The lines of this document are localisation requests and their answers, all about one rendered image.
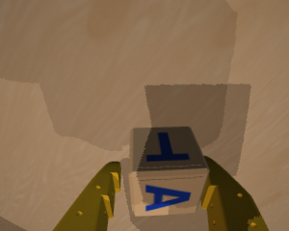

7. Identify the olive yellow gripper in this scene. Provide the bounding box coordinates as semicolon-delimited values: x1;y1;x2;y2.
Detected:
53;156;269;231

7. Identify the beige block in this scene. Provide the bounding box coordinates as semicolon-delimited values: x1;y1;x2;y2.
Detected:
129;126;210;217

